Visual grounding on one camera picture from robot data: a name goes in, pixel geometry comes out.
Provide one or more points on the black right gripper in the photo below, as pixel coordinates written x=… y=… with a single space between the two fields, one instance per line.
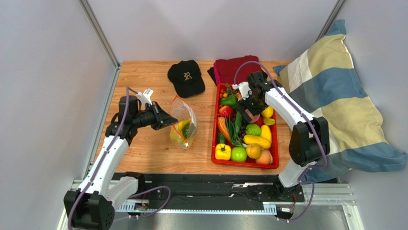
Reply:
x=253 y=106

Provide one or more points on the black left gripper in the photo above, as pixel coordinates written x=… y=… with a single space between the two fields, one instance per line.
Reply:
x=161 y=118

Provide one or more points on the pink peach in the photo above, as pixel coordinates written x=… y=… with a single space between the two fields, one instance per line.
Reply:
x=255 y=118

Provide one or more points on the yellow banana bunch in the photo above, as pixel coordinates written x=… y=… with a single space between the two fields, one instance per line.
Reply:
x=176 y=136

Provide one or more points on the clear orange zip top bag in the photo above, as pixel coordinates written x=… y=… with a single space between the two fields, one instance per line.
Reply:
x=181 y=110

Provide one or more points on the yellow mango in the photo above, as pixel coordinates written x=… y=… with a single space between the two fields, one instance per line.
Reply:
x=267 y=112

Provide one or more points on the dark green avocado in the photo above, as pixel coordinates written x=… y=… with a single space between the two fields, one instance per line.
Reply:
x=188 y=130

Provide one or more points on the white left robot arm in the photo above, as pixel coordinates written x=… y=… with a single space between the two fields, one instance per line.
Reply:
x=93 y=204

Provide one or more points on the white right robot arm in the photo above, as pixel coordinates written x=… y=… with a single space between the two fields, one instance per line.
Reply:
x=309 y=140

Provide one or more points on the green bell pepper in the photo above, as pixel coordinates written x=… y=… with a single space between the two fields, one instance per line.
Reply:
x=231 y=100

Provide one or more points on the green cabbage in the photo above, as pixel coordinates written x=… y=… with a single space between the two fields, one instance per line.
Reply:
x=253 y=129

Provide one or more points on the red cabbage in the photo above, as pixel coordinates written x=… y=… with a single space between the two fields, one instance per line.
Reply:
x=259 y=121

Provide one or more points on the dark purple grapes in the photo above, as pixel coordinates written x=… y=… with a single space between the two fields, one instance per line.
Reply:
x=242 y=130

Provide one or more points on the small yellow banana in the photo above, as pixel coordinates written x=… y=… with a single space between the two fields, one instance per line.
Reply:
x=269 y=121

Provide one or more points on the green cucumber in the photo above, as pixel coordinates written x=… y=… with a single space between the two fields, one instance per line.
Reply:
x=221 y=139

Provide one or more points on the orange fruit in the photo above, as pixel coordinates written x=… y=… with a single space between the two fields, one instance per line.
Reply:
x=253 y=151

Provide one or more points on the green lime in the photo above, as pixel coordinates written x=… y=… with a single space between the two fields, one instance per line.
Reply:
x=238 y=154

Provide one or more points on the folded dark red cloth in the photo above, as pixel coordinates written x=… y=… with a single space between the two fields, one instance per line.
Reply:
x=224 y=70

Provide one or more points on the yellow bell pepper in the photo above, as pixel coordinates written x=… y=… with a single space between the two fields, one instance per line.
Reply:
x=223 y=152

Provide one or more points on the black embroidered baseball cap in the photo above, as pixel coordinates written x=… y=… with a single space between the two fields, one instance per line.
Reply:
x=186 y=78

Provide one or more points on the peach at tray corner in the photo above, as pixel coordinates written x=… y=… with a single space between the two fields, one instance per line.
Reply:
x=265 y=158

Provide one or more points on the red plastic tray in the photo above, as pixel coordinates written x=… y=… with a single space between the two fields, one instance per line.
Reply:
x=230 y=127

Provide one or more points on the striped blue yellow pillow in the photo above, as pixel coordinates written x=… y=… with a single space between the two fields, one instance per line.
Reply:
x=323 y=81

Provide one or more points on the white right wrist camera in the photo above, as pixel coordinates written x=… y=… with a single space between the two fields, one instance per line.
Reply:
x=243 y=88

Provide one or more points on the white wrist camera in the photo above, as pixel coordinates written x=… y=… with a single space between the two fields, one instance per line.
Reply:
x=145 y=97
x=243 y=88

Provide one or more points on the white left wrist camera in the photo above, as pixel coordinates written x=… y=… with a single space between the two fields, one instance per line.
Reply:
x=145 y=97

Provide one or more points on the black mounting base rail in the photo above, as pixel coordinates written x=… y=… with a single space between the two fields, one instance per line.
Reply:
x=212 y=192

